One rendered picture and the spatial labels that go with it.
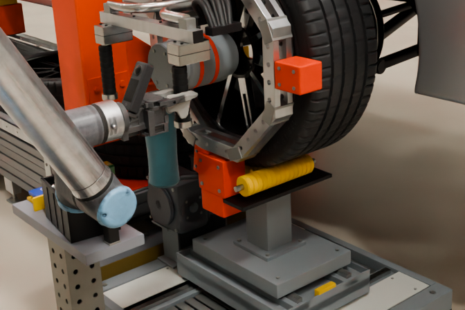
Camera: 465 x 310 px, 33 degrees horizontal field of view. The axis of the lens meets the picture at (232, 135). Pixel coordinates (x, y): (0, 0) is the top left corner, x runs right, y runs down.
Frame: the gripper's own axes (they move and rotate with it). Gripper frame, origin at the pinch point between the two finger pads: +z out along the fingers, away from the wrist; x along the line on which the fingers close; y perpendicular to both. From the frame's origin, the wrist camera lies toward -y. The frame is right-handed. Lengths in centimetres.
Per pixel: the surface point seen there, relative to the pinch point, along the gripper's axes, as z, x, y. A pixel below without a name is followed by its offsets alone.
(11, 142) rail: 13, -147, 53
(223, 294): 20, -18, 71
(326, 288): 38, 8, 65
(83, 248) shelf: -24.7, -14.6, 38.1
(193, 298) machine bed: 18, -31, 77
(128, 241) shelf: -14.1, -10.6, 38.7
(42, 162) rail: 12, -117, 53
